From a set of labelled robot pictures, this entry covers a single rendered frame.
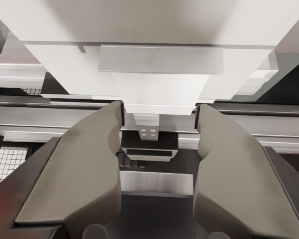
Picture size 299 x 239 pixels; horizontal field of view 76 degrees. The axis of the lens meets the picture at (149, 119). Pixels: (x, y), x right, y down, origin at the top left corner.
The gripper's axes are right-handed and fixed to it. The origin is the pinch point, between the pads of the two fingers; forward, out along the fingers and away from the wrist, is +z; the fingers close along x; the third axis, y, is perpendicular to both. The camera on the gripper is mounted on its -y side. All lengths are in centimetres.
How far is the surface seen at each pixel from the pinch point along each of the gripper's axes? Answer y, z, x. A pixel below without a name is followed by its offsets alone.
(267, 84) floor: 67, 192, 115
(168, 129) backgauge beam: 20.1, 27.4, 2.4
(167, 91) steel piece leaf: 2.2, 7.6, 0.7
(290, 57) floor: 32, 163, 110
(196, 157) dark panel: 42, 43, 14
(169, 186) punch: 10.6, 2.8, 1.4
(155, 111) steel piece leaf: 6.5, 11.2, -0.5
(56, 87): 3.0, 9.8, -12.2
